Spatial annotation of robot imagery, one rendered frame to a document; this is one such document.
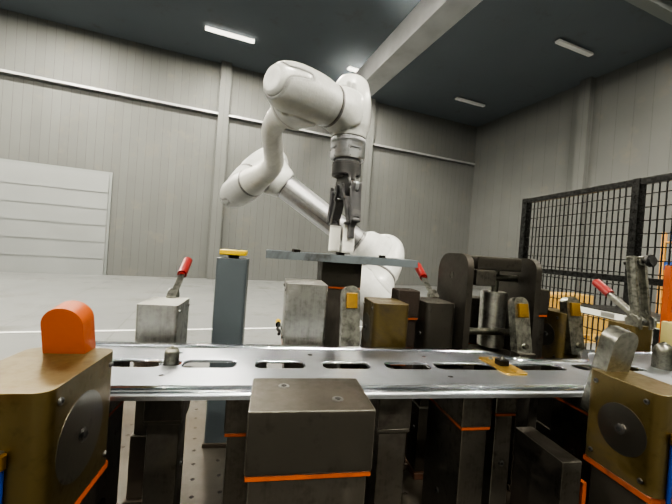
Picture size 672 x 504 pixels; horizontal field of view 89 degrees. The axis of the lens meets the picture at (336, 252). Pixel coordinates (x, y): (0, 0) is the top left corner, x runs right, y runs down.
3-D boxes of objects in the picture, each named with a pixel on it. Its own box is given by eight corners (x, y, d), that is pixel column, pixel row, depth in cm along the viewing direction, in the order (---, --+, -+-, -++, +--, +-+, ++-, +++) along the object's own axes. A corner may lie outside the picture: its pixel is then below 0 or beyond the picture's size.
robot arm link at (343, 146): (340, 131, 81) (338, 156, 81) (373, 139, 85) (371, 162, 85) (325, 140, 89) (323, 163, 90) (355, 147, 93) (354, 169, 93)
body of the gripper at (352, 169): (326, 162, 90) (324, 198, 90) (340, 156, 82) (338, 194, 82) (352, 167, 93) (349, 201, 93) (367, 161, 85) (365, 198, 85)
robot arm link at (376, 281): (360, 332, 134) (323, 295, 127) (376, 297, 146) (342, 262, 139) (392, 326, 122) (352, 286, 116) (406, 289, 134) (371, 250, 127)
